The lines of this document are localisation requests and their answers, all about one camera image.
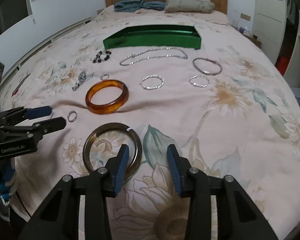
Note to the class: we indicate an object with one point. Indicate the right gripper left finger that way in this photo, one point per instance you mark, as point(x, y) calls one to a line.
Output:
point(58, 215)

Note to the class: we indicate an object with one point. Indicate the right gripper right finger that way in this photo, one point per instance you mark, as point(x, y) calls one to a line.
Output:
point(237, 215)

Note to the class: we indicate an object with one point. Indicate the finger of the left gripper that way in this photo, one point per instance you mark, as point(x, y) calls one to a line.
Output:
point(43, 126)
point(38, 112)

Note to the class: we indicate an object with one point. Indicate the dark translucent bangle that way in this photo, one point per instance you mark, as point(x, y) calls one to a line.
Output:
point(104, 143)

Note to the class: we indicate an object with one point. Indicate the silver wristwatch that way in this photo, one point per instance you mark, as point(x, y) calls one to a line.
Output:
point(81, 79)

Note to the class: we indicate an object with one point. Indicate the amber resin bangle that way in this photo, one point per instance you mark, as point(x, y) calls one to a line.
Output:
point(106, 96)

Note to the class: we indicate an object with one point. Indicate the small twisted silver bangle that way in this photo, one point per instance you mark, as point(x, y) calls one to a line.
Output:
point(199, 81)

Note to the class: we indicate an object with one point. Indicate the silver clasp bangle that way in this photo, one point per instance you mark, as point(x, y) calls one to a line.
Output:
point(207, 66)

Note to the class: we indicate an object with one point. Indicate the blue gloved hand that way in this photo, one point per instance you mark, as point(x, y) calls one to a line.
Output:
point(8, 184)

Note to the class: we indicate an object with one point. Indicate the black red case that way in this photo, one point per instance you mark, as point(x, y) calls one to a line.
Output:
point(19, 85)

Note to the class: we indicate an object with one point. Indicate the floral pink bedspread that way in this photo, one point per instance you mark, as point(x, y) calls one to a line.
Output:
point(246, 123)

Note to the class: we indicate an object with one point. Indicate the blue folded blanket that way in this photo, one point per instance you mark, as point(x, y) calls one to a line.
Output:
point(134, 5)

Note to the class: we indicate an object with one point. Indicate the red container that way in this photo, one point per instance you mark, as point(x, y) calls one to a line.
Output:
point(282, 64)

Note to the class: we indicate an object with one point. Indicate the green rectangular tray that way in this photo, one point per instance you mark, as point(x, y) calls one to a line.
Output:
point(169, 35)

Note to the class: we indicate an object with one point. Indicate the wooden nightstand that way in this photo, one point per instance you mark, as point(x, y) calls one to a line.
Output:
point(255, 41)

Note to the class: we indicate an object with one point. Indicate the grey fur-trimmed coat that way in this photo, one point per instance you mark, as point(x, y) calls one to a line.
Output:
point(203, 6)

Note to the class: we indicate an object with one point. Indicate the white wardrobe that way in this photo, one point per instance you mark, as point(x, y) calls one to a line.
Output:
point(270, 20)

